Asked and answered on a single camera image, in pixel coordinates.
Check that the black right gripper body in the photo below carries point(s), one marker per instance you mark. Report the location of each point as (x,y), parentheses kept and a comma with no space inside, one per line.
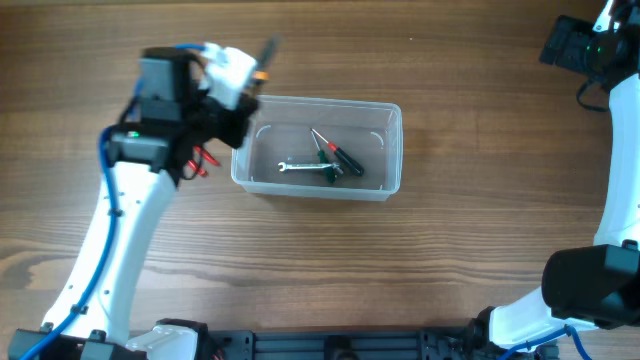
(581,48)

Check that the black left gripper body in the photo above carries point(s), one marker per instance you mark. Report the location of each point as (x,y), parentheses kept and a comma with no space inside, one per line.
(208,117)

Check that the red handled cutters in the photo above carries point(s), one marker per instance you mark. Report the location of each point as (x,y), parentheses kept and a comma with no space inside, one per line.
(198,166)

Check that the orange black pliers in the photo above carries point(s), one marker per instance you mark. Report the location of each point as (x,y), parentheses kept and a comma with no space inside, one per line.
(265,57)

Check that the silver socket wrench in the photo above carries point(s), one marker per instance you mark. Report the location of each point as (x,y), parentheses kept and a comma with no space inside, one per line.
(284,167)

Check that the green handled screwdriver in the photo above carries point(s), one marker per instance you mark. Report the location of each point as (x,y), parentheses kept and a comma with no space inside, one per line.
(329,171)

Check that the red black screwdriver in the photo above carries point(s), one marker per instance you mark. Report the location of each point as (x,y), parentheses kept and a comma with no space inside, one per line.
(355,167)

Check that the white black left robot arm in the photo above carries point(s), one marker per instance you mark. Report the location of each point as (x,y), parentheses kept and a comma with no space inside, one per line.
(185,96)

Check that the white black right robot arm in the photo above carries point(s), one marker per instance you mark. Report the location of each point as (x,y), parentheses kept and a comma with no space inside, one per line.
(594,287)

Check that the clear plastic container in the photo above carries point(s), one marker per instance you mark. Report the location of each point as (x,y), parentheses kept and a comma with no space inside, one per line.
(370,132)

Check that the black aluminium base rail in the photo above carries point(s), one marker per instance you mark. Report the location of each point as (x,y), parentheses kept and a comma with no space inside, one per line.
(423,344)

